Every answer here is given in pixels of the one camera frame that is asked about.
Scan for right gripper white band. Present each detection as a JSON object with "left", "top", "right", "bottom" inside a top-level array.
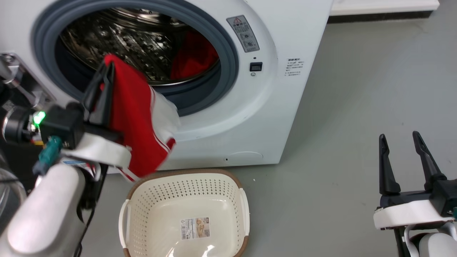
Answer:
[{"left": 373, "top": 131, "right": 455, "bottom": 231}]

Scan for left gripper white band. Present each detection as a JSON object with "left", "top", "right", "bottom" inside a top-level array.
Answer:
[{"left": 60, "top": 62, "right": 133, "bottom": 169}]

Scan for red and white garment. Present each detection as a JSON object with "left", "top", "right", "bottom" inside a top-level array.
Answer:
[{"left": 99, "top": 54, "right": 181, "bottom": 183}]

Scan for white front-load washing machine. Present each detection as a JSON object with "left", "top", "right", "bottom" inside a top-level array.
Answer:
[{"left": 0, "top": 0, "right": 334, "bottom": 175}]

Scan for cream perforated laundry basket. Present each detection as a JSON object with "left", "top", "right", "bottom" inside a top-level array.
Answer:
[{"left": 119, "top": 168, "right": 250, "bottom": 257}]

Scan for stainless steel washer drum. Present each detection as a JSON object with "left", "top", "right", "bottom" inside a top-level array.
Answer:
[{"left": 59, "top": 7, "right": 220, "bottom": 86}]

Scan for red garment in drum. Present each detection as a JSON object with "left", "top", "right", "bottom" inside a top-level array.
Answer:
[{"left": 170, "top": 30, "right": 219, "bottom": 81}]

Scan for grey rubber door gasket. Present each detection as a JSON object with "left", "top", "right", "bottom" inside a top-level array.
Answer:
[{"left": 31, "top": 0, "right": 239, "bottom": 117}]

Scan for printed text label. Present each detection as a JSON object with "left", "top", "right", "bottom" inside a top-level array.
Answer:
[{"left": 284, "top": 57, "right": 305, "bottom": 77}]

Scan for grey warning sticker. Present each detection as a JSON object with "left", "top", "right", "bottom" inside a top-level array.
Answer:
[{"left": 226, "top": 15, "right": 260, "bottom": 53}]

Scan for product label sticker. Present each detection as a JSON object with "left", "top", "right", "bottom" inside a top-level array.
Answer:
[{"left": 180, "top": 217, "right": 211, "bottom": 241}]

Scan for white ledge with dark base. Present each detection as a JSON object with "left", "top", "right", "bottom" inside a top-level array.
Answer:
[{"left": 328, "top": 0, "right": 440, "bottom": 24}]

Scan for teal cable connector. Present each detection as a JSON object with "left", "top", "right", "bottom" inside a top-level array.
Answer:
[{"left": 33, "top": 135, "right": 64, "bottom": 176}]

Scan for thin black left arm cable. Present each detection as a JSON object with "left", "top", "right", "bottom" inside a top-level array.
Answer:
[{"left": 73, "top": 163, "right": 109, "bottom": 257}]

